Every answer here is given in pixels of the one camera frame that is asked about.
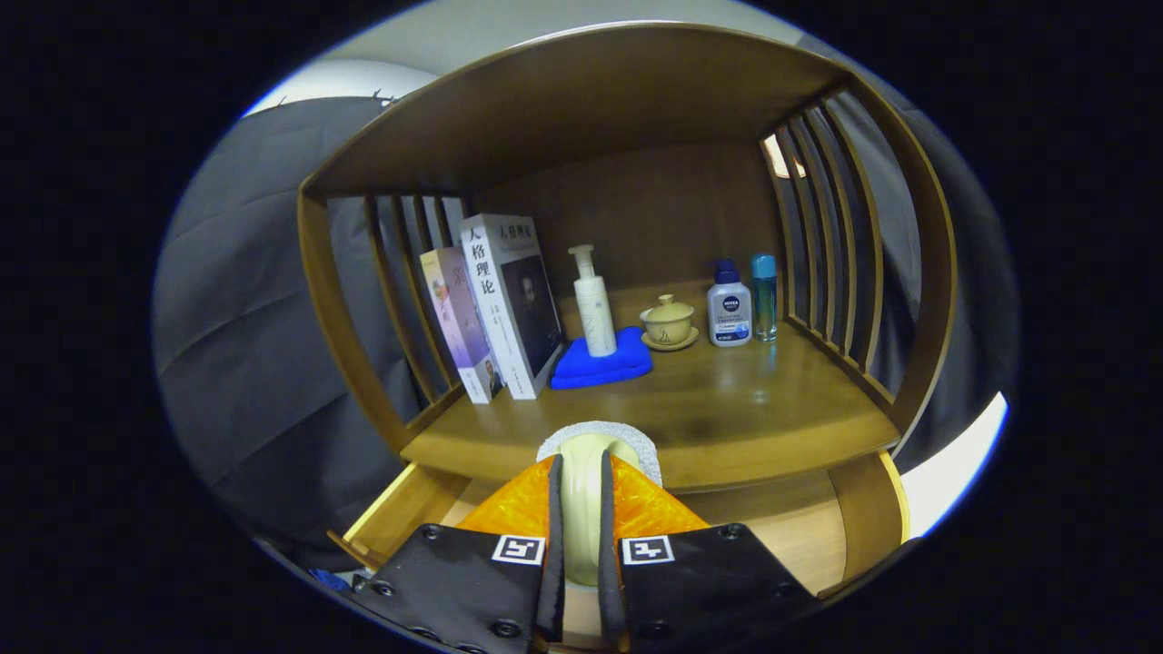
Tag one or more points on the wooden drawer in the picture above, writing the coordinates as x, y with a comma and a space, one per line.
781, 545

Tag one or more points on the blue folded cloth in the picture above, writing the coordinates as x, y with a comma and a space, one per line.
604, 368

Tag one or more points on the pink purple book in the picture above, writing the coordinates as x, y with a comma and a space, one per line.
459, 318

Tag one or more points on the wooden cabinet with slatted hutch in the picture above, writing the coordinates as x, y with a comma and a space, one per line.
654, 209

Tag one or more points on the white blue-capped lotion bottle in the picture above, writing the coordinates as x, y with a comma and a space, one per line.
729, 313

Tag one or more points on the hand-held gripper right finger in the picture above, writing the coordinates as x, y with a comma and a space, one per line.
607, 581

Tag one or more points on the slim teal bottle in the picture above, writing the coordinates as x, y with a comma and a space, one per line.
764, 295

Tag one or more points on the black backdrop cloth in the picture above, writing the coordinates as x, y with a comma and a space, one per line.
245, 318

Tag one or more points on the wooden countertop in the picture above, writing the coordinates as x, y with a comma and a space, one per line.
745, 409

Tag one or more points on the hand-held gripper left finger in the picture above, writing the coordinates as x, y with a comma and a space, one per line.
554, 581

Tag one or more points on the white pump bottle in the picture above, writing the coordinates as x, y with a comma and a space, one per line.
595, 313

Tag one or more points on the thick white book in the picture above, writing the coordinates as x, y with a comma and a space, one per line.
513, 300

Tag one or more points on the white board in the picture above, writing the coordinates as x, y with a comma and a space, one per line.
954, 472

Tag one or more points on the beige lidded tea cup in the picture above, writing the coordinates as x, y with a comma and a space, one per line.
669, 322

